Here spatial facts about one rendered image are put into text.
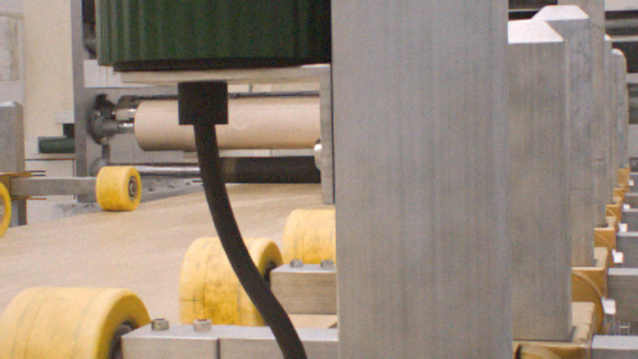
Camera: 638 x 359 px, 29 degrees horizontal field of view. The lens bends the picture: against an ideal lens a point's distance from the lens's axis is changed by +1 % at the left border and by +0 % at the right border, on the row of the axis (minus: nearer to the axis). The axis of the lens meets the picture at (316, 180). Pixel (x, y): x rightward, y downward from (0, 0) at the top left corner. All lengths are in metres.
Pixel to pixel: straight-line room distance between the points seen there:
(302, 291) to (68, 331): 0.27
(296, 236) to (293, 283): 0.24
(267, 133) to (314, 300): 2.13
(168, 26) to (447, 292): 0.08
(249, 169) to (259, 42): 2.74
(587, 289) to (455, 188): 0.48
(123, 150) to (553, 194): 2.85
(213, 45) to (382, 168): 0.05
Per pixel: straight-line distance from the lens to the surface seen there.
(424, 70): 0.27
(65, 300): 0.63
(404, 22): 0.27
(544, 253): 0.52
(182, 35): 0.27
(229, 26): 0.27
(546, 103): 0.52
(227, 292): 0.84
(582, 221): 0.77
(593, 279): 0.77
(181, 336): 0.61
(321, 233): 1.08
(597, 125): 1.02
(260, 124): 2.96
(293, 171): 2.98
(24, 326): 0.62
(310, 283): 0.84
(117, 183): 2.23
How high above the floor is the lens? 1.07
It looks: 3 degrees down
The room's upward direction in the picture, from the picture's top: 1 degrees counter-clockwise
